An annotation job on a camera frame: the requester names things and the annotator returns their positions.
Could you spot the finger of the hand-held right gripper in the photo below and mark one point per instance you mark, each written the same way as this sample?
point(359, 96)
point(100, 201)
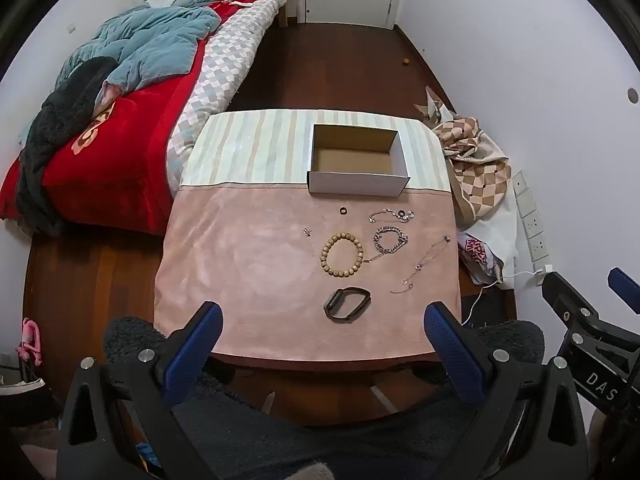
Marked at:
point(625, 287)
point(575, 305)

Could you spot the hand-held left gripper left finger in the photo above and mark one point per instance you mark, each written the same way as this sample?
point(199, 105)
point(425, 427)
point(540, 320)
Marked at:
point(197, 350)

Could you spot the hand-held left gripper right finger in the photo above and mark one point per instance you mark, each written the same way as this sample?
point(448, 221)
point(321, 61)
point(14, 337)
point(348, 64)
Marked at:
point(452, 355)

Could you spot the black fitness band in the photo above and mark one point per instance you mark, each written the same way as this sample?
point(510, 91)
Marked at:
point(332, 303)

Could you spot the white cardboard box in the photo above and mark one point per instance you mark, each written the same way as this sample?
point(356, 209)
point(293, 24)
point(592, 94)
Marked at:
point(355, 182)

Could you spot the white charger plug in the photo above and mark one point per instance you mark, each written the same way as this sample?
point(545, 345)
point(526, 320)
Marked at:
point(544, 274)

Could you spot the pink and striped tablecloth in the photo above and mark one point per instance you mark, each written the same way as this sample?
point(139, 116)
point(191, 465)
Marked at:
point(240, 270)

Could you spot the white bag red print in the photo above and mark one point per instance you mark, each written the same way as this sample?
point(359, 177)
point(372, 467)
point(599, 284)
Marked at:
point(477, 252)

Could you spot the dark fleece trousers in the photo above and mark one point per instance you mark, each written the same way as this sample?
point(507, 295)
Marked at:
point(300, 445)

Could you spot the pink plastic item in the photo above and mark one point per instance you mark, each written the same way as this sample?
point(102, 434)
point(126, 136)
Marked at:
point(29, 340)

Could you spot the beige checkered cloth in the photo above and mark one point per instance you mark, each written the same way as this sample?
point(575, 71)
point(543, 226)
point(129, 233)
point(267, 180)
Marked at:
point(475, 160)

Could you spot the bed with red blanket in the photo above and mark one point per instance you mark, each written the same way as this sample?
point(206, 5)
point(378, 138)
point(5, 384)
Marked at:
point(125, 150)

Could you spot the small pink cloth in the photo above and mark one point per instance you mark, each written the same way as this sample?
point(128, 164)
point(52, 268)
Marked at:
point(107, 97)

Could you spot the dark fuzzy cloth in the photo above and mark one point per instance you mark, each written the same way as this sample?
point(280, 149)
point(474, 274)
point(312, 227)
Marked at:
point(60, 110)

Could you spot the white grey checkered quilt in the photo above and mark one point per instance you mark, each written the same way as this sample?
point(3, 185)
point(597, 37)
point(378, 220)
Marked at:
point(225, 70)

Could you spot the blue quilt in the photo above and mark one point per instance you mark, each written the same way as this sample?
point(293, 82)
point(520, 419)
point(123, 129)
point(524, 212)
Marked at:
point(150, 35)

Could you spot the white cloth strip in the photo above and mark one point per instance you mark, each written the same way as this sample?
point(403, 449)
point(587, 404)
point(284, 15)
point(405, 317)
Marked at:
point(240, 3)

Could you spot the white wall socket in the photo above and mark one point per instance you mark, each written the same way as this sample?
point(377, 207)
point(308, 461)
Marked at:
point(533, 226)
point(539, 248)

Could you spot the white wall plate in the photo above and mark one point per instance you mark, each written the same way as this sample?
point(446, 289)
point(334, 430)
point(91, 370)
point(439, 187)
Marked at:
point(520, 182)
point(527, 204)

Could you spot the wooden bed frame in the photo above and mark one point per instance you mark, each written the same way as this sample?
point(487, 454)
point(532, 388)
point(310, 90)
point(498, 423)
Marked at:
point(283, 15)

